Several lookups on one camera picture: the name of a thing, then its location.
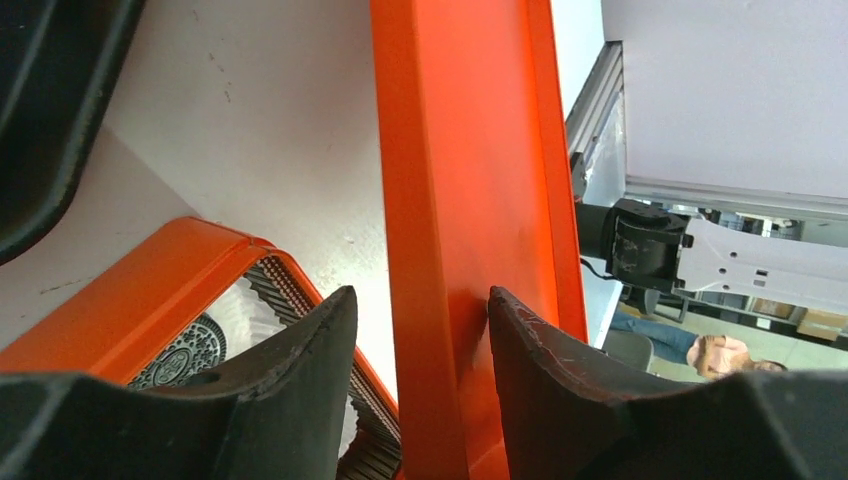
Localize black sandwich cookie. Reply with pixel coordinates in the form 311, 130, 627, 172
128, 314, 227, 390

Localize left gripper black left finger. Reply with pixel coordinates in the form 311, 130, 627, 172
1, 286, 358, 479

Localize orange box lid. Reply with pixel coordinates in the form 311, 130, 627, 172
370, 1, 588, 479

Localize black cookie tray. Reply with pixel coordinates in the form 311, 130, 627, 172
1, 0, 145, 263

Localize orange compartment box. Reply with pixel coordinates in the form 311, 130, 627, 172
1, 217, 402, 479

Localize seated person in background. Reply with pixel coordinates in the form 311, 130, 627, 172
609, 312, 788, 380

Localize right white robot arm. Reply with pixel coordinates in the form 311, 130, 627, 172
575, 199, 847, 315

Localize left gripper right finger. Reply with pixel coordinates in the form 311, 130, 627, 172
488, 287, 847, 479

